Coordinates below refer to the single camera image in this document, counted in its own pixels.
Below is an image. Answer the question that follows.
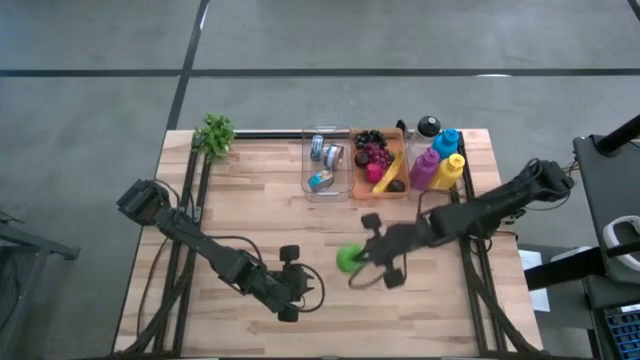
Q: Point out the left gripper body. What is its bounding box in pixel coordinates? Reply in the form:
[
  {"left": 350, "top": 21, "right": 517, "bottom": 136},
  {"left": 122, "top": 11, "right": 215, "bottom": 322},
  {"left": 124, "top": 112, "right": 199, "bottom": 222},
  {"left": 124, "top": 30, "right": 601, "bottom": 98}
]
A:
[{"left": 259, "top": 267, "right": 309, "bottom": 309}]

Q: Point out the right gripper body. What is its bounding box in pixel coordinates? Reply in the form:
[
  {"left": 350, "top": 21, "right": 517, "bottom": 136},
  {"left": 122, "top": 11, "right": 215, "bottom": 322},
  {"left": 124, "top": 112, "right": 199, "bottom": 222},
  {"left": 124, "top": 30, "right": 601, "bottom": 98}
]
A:
[{"left": 372, "top": 222, "right": 436, "bottom": 266}]

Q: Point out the green toy vegetable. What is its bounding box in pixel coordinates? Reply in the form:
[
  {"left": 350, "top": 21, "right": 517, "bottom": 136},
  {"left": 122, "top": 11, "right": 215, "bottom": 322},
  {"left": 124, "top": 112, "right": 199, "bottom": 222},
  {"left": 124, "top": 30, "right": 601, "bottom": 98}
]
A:
[{"left": 335, "top": 243, "right": 366, "bottom": 275}]

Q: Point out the red round toy fruit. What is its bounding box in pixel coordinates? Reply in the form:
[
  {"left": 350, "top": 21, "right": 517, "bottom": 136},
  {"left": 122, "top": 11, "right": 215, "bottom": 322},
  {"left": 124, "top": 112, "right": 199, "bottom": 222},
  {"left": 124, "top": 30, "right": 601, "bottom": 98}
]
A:
[{"left": 364, "top": 162, "right": 385, "bottom": 185}]

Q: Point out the yellow toy banana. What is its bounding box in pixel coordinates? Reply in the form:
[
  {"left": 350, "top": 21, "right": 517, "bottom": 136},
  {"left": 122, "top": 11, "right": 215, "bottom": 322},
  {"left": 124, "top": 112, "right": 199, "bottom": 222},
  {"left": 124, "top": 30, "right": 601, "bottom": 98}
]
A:
[{"left": 371, "top": 149, "right": 405, "bottom": 195}]

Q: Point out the yellowfin tuna can teal label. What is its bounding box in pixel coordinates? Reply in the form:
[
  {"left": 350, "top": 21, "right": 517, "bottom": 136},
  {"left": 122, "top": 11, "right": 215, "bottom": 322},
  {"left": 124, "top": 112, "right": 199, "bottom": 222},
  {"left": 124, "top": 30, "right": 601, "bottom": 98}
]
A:
[{"left": 307, "top": 169, "right": 335, "bottom": 194}]

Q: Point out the red toy grape bunch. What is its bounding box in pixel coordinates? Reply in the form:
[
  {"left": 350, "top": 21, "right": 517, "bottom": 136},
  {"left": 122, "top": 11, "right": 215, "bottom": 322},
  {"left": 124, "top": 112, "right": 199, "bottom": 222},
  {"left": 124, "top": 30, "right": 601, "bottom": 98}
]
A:
[{"left": 364, "top": 142, "right": 395, "bottom": 169}]

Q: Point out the gold lidded tuna can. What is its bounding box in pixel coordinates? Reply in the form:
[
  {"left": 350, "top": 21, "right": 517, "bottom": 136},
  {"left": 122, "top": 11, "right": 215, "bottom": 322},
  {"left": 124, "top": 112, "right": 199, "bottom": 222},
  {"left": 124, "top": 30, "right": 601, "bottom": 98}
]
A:
[{"left": 323, "top": 143, "right": 346, "bottom": 171}]

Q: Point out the black toy grape bunch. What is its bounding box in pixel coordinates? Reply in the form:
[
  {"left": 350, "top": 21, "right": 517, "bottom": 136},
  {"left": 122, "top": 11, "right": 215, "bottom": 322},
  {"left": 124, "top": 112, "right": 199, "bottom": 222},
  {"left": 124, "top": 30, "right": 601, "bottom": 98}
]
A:
[{"left": 354, "top": 129, "right": 389, "bottom": 150}]

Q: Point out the yellow squeeze bottle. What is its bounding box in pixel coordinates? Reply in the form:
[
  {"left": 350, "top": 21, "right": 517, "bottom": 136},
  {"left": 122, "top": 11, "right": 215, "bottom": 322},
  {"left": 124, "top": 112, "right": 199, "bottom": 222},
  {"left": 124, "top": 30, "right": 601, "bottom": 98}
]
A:
[{"left": 428, "top": 153, "right": 466, "bottom": 192}]

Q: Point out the blue squeeze bottle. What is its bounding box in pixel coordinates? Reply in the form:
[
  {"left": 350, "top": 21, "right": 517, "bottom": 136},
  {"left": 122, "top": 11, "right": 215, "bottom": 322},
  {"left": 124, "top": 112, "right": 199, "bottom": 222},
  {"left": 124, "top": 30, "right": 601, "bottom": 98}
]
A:
[{"left": 431, "top": 127, "right": 461, "bottom": 160}]

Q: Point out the clear jar with black lid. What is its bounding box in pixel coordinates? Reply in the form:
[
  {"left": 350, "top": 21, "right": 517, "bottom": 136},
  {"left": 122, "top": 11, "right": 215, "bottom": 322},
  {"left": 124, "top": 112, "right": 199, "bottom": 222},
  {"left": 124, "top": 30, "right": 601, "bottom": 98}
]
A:
[{"left": 407, "top": 115, "right": 443, "bottom": 156}]

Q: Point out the orange plastic bin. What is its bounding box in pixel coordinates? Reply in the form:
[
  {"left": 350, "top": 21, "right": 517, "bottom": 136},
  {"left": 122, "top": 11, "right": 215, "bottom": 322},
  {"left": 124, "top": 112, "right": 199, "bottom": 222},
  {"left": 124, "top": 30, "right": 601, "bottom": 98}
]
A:
[{"left": 349, "top": 127, "right": 412, "bottom": 201}]

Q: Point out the clear plastic bin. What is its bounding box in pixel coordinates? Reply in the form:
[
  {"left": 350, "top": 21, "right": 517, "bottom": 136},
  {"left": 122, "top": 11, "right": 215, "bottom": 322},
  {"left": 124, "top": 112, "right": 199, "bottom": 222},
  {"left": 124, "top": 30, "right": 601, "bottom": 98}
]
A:
[
  {"left": 405, "top": 125, "right": 467, "bottom": 199},
  {"left": 301, "top": 124, "right": 355, "bottom": 203}
]

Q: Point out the white paper sheet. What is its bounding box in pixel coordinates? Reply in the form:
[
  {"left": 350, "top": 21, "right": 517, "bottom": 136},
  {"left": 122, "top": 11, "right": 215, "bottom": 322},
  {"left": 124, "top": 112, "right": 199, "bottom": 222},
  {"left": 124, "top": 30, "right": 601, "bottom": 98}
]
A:
[{"left": 517, "top": 248, "right": 552, "bottom": 314}]

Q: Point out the green plant in white pot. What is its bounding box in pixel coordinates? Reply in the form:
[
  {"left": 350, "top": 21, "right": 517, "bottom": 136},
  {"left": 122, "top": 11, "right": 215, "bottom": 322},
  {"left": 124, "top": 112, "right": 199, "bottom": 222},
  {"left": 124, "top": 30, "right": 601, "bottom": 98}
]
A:
[{"left": 193, "top": 113, "right": 236, "bottom": 162}]

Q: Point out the black cart crossbar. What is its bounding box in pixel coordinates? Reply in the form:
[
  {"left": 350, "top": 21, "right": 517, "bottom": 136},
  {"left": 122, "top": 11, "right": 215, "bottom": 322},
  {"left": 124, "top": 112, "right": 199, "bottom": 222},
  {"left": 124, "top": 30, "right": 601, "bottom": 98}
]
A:
[{"left": 523, "top": 243, "right": 609, "bottom": 292}]

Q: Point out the black side cart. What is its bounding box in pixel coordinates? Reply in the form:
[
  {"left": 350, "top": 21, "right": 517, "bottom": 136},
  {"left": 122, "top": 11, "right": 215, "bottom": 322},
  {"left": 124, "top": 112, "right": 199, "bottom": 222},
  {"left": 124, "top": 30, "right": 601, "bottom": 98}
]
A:
[{"left": 572, "top": 133, "right": 640, "bottom": 360}]

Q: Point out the white grey headset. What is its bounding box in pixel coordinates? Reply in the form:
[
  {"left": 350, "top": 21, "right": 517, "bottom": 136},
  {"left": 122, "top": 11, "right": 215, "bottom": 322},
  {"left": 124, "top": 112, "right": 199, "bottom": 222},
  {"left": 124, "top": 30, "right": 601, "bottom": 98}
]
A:
[{"left": 601, "top": 214, "right": 640, "bottom": 275}]

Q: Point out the laptop keyboard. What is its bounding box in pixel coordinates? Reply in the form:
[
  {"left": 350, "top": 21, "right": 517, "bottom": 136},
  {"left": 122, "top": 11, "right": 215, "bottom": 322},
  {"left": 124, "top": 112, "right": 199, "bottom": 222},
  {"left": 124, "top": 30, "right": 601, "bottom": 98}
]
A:
[{"left": 602, "top": 301, "right": 640, "bottom": 360}]

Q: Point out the black diagonal pole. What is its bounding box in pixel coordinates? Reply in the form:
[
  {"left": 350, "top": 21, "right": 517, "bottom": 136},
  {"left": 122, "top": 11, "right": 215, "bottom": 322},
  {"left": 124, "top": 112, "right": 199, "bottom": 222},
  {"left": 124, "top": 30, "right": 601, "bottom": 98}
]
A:
[{"left": 594, "top": 113, "right": 640, "bottom": 156}]

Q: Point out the grey metal stand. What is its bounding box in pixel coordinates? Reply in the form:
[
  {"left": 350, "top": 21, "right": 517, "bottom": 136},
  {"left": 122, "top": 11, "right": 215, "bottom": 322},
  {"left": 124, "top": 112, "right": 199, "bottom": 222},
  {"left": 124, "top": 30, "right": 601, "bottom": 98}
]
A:
[{"left": 0, "top": 209, "right": 81, "bottom": 360}]

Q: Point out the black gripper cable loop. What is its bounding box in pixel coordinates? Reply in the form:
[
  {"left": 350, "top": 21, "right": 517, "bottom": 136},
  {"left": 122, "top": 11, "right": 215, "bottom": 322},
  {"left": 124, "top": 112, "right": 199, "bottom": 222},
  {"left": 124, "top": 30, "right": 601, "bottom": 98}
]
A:
[
  {"left": 347, "top": 252, "right": 408, "bottom": 291},
  {"left": 292, "top": 262, "right": 327, "bottom": 314}
]

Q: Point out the black aluminium rig frame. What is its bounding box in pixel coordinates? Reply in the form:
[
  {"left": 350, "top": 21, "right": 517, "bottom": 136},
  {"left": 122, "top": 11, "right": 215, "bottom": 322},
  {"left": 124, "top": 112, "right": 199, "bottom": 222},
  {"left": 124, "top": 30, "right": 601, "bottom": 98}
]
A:
[{"left": 119, "top": 130, "right": 541, "bottom": 359}]

